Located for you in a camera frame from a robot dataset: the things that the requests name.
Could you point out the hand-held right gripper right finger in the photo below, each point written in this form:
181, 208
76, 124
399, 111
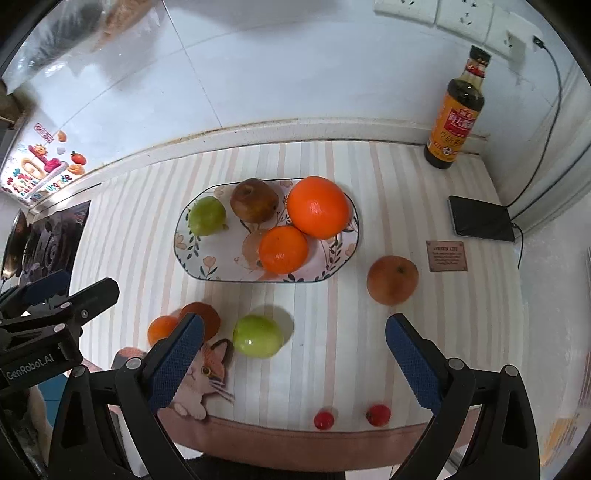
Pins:
411, 364

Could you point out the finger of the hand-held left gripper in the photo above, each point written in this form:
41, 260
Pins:
44, 286
94, 295

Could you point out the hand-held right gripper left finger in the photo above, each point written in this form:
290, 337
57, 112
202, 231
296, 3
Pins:
178, 364

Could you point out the small bright tangerine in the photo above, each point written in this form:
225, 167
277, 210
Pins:
160, 330

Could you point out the dark orange tangerine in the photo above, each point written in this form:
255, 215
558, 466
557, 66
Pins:
210, 316

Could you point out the large green apple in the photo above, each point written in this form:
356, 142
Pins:
257, 336

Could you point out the pale brownish orange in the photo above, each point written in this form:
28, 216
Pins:
392, 280

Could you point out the floral oval plate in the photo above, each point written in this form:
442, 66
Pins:
212, 265

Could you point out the black gas stove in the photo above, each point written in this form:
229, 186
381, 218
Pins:
55, 240

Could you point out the metal pan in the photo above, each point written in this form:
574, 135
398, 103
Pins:
13, 244

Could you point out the red cherry tomato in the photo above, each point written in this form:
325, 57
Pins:
378, 415
324, 420

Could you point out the striped tablecloth with cat print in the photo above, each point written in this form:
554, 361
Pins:
323, 332

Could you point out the brown cloth label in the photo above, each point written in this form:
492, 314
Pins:
445, 255

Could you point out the small green apple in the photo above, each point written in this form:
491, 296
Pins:
207, 216

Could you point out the medium orange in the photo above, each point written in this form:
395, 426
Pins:
283, 250

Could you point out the black power bank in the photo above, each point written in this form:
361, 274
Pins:
480, 218

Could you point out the brown pear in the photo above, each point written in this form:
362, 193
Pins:
254, 201

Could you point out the large orange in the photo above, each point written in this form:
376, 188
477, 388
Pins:
318, 207

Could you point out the dark sauce bottle orange label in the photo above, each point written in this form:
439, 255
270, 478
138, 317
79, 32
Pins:
455, 120

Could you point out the clear plastic bag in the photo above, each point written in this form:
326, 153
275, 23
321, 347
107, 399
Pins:
69, 27

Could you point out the colourful wall sticker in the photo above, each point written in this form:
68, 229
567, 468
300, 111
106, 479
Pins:
41, 166

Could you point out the white wall socket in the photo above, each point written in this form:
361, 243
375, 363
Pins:
466, 16
406, 9
513, 45

